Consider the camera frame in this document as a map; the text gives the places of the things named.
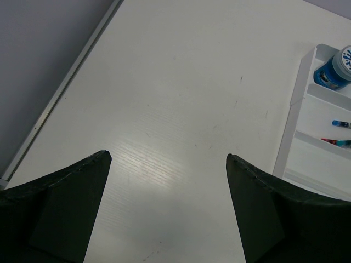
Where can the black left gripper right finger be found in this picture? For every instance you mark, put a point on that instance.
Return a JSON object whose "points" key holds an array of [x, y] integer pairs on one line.
{"points": [[281, 222]]}

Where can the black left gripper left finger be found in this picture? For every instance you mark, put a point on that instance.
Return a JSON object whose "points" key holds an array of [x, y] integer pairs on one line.
{"points": [[51, 219]]}

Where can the teal pen refill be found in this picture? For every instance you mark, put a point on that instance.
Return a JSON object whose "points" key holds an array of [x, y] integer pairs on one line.
{"points": [[339, 143]]}

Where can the blue pen refill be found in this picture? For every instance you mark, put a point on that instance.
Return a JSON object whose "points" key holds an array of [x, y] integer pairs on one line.
{"points": [[342, 124]]}

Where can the blue paint jar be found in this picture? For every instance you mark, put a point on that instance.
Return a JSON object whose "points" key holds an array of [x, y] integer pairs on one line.
{"points": [[335, 73]]}

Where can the white compartment tray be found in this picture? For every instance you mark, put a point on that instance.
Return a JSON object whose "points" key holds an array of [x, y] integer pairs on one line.
{"points": [[306, 157]]}

